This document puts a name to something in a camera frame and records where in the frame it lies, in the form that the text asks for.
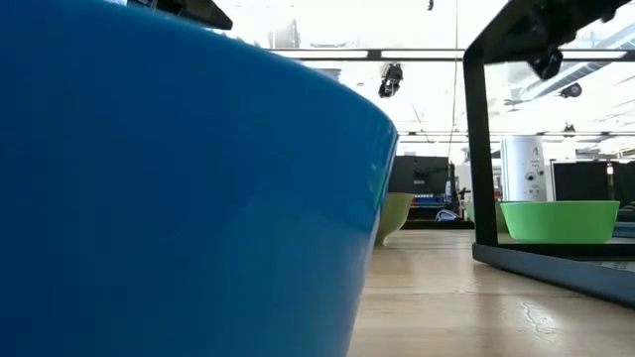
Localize green plastic mini bowl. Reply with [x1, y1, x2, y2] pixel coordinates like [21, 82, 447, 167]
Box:
[499, 199, 621, 245]

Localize blue plastic mini bowl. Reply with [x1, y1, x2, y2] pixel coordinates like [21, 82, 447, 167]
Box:
[0, 0, 400, 357]

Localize black background monitor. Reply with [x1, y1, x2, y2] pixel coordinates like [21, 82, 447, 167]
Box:
[388, 155, 455, 195]

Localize blue storage crates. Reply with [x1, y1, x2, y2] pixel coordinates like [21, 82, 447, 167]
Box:
[413, 194, 447, 208]

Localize black perforated dish rack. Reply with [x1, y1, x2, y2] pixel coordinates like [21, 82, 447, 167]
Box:
[461, 0, 635, 307]

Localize white round column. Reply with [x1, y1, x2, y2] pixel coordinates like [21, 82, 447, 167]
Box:
[499, 135, 549, 203]

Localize black partition panel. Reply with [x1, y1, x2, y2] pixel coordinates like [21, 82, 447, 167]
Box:
[551, 160, 635, 203]

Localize black aluminium table frame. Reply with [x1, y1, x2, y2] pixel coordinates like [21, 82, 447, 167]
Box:
[400, 219, 476, 231]

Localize black overhead camera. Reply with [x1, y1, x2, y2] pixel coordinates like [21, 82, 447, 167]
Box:
[377, 62, 405, 99]

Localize thin hanging cable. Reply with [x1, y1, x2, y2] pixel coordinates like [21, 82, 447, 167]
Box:
[447, 0, 460, 160]

